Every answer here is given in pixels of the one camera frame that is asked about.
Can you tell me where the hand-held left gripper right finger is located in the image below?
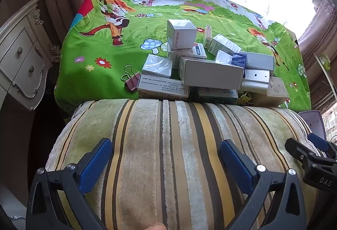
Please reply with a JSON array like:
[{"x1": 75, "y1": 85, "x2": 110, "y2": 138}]
[{"x1": 220, "y1": 140, "x2": 307, "y2": 230}]

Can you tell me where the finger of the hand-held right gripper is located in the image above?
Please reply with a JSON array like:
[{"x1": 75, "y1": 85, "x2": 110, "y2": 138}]
[
  {"x1": 307, "y1": 133, "x2": 337, "y2": 158},
  {"x1": 285, "y1": 137, "x2": 332, "y2": 167}
]

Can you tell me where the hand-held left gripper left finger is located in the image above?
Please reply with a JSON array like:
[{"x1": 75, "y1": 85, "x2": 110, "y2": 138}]
[{"x1": 25, "y1": 138, "x2": 113, "y2": 230}]

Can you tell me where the purple storage box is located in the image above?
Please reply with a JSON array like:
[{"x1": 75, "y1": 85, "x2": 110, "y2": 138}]
[{"x1": 299, "y1": 110, "x2": 327, "y2": 141}]

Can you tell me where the yellow binder clip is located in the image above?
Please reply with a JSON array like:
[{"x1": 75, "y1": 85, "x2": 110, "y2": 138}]
[{"x1": 235, "y1": 91, "x2": 253, "y2": 106}]

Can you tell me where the pile of small cartons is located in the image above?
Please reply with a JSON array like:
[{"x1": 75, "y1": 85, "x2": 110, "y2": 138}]
[{"x1": 137, "y1": 19, "x2": 290, "y2": 108}]

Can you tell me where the small blue box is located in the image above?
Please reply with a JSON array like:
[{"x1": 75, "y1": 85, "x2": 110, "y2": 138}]
[{"x1": 232, "y1": 52, "x2": 248, "y2": 67}]

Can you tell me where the white cube box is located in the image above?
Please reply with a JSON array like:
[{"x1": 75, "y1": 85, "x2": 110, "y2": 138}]
[{"x1": 166, "y1": 19, "x2": 198, "y2": 49}]

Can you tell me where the striped plush blanket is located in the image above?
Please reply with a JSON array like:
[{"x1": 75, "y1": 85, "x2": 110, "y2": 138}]
[{"x1": 45, "y1": 98, "x2": 327, "y2": 230}]

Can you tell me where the red binder clip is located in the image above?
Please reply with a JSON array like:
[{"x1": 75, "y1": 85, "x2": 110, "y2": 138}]
[{"x1": 121, "y1": 65, "x2": 141, "y2": 93}]

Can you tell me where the purple floral curtain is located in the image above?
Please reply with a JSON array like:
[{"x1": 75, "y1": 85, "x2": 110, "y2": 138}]
[{"x1": 297, "y1": 0, "x2": 337, "y2": 114}]

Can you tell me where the green cartoon printed blanket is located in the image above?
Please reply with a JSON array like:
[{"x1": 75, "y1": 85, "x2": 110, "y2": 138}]
[{"x1": 54, "y1": 0, "x2": 312, "y2": 114}]

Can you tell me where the white medicine box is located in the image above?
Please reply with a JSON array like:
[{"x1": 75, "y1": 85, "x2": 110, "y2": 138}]
[{"x1": 211, "y1": 34, "x2": 242, "y2": 56}]

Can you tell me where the white carved nightstand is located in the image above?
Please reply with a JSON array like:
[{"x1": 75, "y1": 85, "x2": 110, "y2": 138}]
[{"x1": 0, "y1": 0, "x2": 62, "y2": 112}]

